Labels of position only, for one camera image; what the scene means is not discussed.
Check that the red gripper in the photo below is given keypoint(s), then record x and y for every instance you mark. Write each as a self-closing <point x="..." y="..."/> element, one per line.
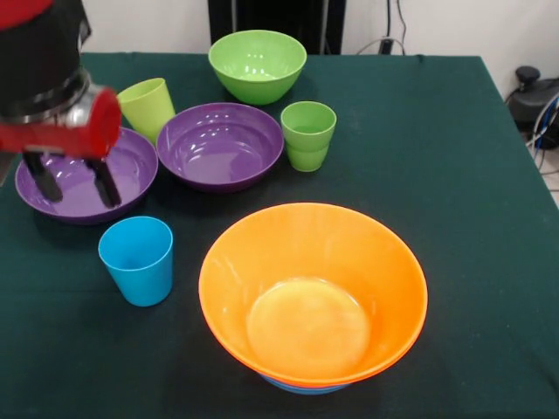
<point x="96" y="131"/>

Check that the purple bowl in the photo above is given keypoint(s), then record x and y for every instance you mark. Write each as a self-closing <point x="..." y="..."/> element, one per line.
<point x="218" y="148"/>
<point x="135" y="174"/>

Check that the yellow-green cup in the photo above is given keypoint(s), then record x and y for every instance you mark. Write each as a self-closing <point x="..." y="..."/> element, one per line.
<point x="144" y="109"/>

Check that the blue cup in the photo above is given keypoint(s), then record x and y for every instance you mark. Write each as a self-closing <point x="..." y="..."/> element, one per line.
<point x="140" y="279"/>

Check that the orange bowl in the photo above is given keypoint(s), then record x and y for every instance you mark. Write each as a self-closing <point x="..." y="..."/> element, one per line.
<point x="305" y="244"/>
<point x="227" y="349"/>

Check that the green cup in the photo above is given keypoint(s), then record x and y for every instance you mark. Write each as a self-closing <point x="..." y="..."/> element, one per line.
<point x="308" y="120"/>
<point x="308" y="160"/>

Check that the blue bowl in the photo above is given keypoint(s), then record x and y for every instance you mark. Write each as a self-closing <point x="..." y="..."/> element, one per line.
<point x="305" y="390"/>

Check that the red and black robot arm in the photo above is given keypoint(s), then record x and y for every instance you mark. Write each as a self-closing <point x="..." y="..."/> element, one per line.
<point x="35" y="57"/>

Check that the dark green table cloth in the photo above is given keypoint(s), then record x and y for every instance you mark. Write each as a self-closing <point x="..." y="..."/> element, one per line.
<point x="65" y="349"/>

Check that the green bowl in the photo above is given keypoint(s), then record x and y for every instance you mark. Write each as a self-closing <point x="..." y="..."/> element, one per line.
<point x="257" y="65"/>

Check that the grey pedestal foot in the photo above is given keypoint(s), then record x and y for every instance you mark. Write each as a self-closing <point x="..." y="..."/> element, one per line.
<point x="530" y="94"/>

